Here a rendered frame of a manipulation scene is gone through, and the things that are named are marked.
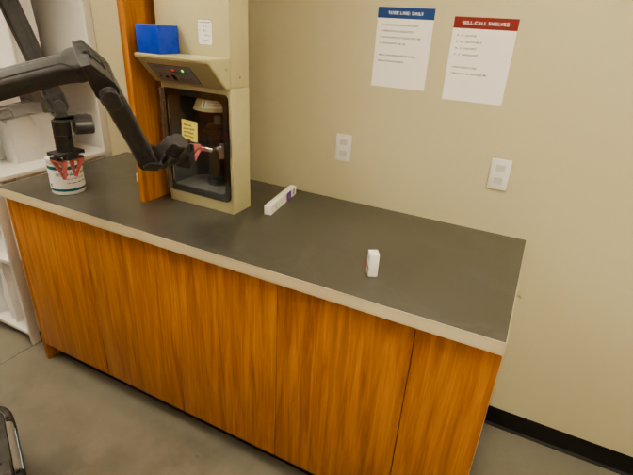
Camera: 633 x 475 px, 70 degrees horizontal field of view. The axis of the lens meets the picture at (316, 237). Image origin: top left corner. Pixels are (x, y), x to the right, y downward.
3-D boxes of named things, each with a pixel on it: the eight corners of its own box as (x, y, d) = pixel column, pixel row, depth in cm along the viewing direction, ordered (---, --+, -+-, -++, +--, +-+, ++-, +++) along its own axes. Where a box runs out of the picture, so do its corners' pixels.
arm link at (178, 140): (133, 148, 147) (142, 170, 145) (149, 125, 141) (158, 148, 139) (166, 151, 157) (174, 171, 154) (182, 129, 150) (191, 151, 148)
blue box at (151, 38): (158, 51, 165) (155, 24, 161) (180, 53, 161) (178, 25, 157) (137, 52, 156) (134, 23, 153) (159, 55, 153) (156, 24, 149)
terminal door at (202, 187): (170, 188, 187) (161, 86, 170) (231, 203, 175) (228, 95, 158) (170, 188, 187) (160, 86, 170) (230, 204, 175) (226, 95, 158)
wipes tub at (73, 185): (72, 183, 201) (66, 149, 194) (93, 188, 196) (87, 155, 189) (44, 191, 190) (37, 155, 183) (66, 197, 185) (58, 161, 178)
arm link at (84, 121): (47, 98, 153) (52, 100, 147) (85, 96, 160) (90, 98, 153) (55, 134, 158) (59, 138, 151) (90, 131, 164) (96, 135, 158)
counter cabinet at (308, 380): (145, 297, 290) (126, 158, 251) (476, 422, 211) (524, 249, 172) (46, 357, 235) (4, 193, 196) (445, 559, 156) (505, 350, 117)
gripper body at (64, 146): (86, 154, 161) (82, 133, 158) (59, 160, 153) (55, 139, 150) (73, 151, 164) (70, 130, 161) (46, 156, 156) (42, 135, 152)
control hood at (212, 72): (159, 79, 170) (157, 51, 166) (231, 89, 157) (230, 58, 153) (136, 82, 161) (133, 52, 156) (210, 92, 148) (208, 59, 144)
